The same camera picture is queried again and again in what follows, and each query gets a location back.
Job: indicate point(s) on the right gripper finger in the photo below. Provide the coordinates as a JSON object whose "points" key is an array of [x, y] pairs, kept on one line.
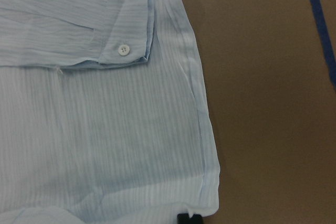
{"points": [[186, 219]]}

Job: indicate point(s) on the light blue button shirt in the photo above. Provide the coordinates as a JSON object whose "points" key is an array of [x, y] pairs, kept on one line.
{"points": [[104, 117]]}

